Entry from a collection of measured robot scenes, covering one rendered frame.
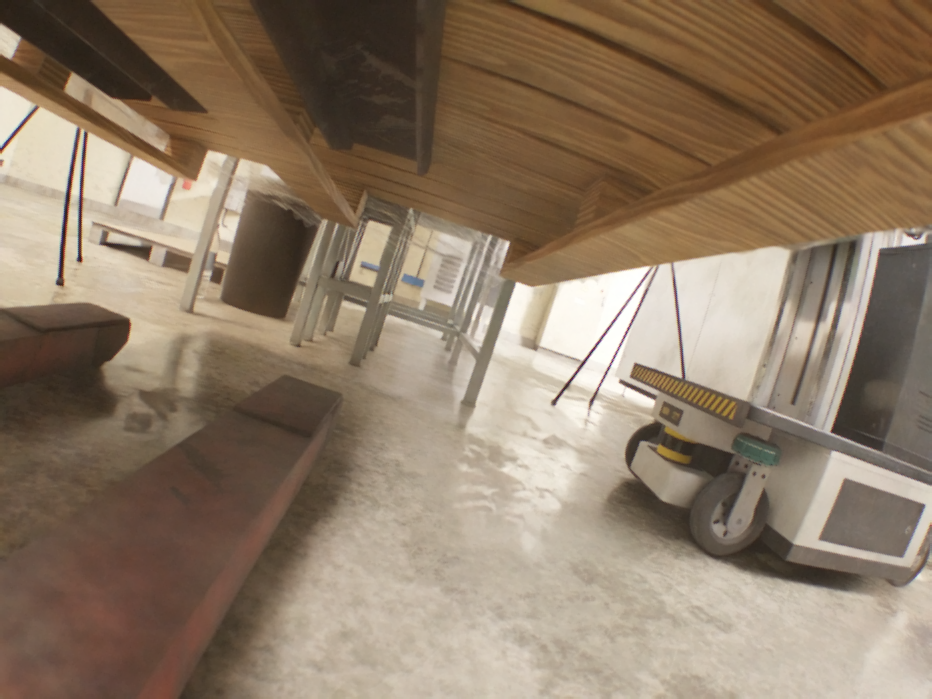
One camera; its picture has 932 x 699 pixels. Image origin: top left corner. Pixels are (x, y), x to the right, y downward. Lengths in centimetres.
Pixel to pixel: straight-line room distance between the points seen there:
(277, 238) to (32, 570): 204
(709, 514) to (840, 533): 31
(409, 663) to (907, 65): 61
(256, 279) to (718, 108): 205
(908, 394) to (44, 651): 143
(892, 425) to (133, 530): 135
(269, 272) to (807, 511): 209
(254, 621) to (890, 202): 57
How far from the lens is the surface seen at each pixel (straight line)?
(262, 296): 231
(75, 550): 38
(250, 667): 44
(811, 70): 42
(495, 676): 52
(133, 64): 83
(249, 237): 232
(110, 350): 102
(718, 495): 108
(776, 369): 151
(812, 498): 112
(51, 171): 1091
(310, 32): 59
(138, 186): 947
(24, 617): 32
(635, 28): 42
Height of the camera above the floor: 32
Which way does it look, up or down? 5 degrees down
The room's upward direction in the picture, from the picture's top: 19 degrees clockwise
